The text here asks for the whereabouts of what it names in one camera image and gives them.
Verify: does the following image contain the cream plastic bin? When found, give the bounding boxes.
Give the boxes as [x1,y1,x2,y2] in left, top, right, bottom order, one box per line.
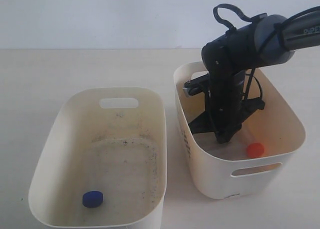
[28,87,167,229]
[173,61,306,199]

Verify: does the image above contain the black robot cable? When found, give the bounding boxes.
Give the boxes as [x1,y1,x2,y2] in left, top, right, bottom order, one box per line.
[212,3,320,107]

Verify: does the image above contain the blue-capped clear tube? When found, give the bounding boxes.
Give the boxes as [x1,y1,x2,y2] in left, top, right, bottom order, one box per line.
[81,176,104,209]

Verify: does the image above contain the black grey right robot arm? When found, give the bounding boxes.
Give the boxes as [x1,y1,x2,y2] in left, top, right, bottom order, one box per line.
[183,3,320,144]

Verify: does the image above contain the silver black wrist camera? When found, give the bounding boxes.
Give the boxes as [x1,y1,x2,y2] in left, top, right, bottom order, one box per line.
[182,73,209,97]

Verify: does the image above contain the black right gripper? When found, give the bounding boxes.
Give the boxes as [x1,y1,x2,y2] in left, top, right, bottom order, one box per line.
[188,71,266,144]

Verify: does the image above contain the orange-capped tube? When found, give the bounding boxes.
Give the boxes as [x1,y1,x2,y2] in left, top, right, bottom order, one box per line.
[241,127,265,159]

